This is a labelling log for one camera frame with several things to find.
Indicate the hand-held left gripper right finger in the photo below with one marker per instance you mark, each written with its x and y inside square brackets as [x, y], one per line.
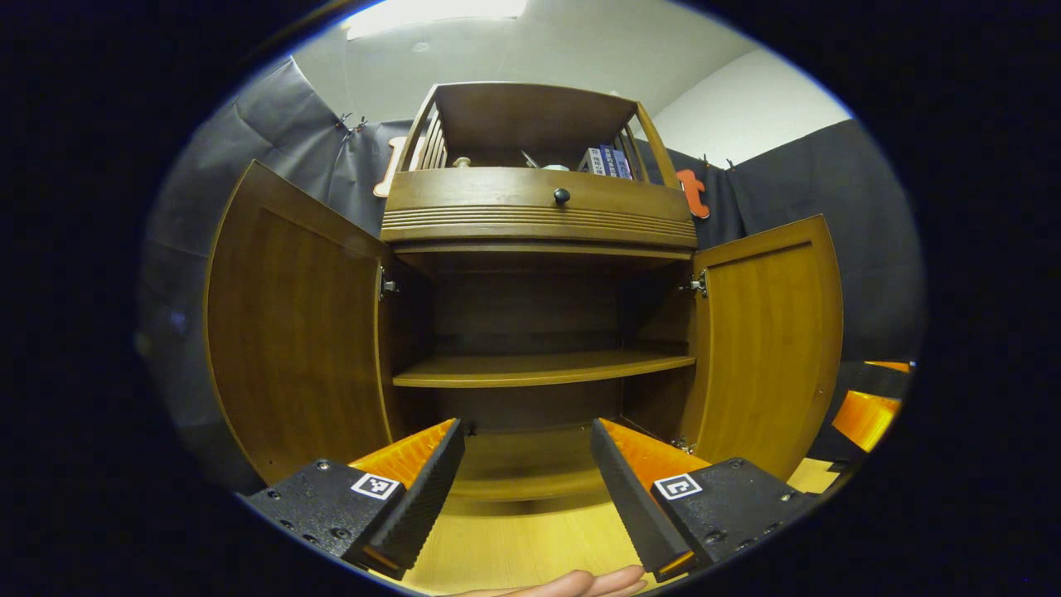
[634, 506]

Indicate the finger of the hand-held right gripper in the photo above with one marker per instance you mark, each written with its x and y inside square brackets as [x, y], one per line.
[883, 380]
[866, 419]

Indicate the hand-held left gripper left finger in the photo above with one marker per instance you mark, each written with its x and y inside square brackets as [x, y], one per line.
[427, 506]

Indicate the wooden cabinet door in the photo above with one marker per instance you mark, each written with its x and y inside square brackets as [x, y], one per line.
[298, 348]
[771, 348]

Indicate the wooden double-door shoe cabinet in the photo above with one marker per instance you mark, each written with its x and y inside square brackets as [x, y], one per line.
[539, 215]

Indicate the wooden inner cabinet shelf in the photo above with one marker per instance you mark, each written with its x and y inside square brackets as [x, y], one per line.
[539, 367]

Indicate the wooden cabinet drawer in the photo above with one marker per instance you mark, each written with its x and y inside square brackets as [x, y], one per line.
[497, 207]

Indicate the black backdrop cloth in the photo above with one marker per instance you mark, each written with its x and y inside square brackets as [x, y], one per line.
[862, 249]

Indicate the black drawer knob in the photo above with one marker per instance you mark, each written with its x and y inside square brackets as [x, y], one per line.
[562, 196]

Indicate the light blue book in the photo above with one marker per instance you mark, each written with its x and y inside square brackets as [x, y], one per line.
[623, 163]

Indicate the dark blue book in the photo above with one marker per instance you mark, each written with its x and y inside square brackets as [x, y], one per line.
[608, 160]

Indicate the white book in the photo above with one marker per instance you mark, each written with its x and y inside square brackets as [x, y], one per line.
[590, 161]

